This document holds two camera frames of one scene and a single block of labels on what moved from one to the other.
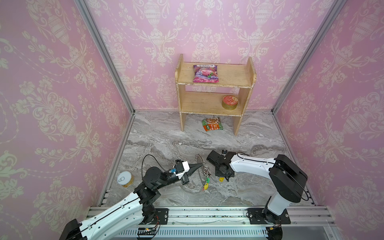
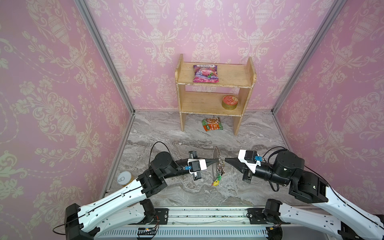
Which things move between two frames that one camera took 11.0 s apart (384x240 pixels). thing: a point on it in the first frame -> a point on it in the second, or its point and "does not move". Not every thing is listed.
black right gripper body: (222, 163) -> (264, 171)
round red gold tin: (229, 102) does not move
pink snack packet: (205, 73) does not move
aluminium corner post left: (86, 11) does not move
